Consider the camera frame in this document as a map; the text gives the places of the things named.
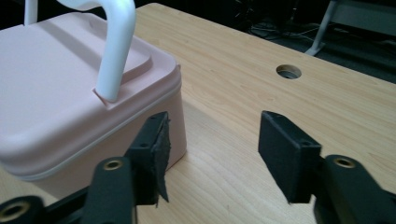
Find pink box with white handle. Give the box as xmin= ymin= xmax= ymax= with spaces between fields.
xmin=0 ymin=0 xmax=188 ymax=200

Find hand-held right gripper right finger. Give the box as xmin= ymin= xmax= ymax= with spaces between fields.
xmin=257 ymin=110 xmax=323 ymax=204

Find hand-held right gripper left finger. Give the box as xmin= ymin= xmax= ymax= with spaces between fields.
xmin=124 ymin=111 xmax=172 ymax=208

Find dark cables on floor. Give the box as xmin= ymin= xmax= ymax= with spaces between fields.
xmin=230 ymin=6 xmax=321 ymax=43

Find white table leg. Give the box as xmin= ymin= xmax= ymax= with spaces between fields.
xmin=304 ymin=0 xmax=396 ymax=57

